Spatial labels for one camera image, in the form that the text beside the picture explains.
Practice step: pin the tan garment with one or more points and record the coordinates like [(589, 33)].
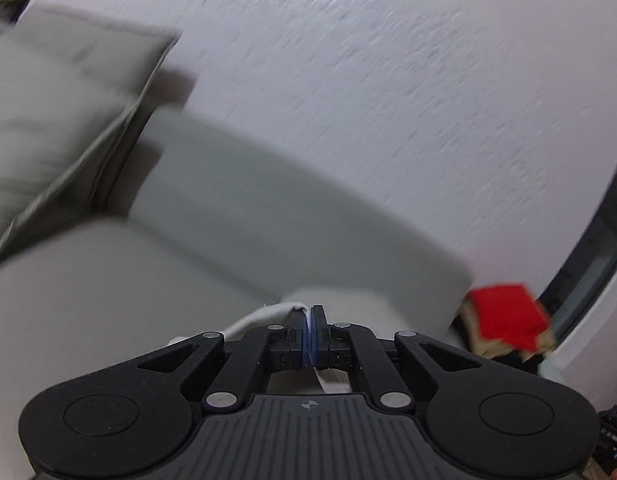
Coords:
[(476, 332)]

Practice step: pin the red garment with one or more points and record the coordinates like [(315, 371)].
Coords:
[(505, 310)]

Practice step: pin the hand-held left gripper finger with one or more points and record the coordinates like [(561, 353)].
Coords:
[(316, 341), (304, 341)]

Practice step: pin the white t-shirt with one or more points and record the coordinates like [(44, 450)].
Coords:
[(268, 313)]

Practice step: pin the grey cushion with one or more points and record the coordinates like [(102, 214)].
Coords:
[(53, 110)]

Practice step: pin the grey sofa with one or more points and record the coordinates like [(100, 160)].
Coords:
[(238, 210)]

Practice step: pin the dark window frame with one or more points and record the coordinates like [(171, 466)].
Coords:
[(595, 240)]

